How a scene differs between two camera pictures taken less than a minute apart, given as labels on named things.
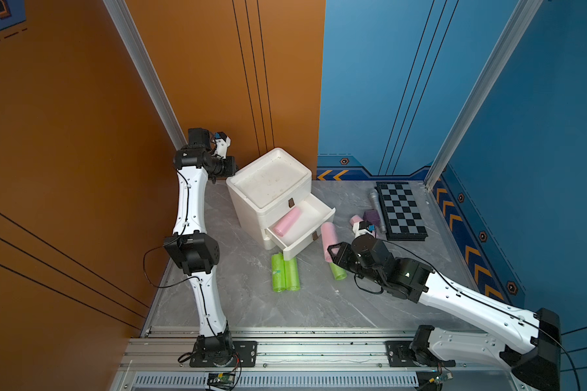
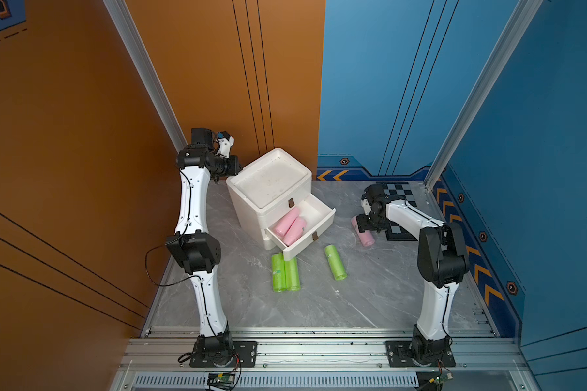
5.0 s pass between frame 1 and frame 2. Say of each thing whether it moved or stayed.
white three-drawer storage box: stayed
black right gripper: moved
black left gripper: stayed
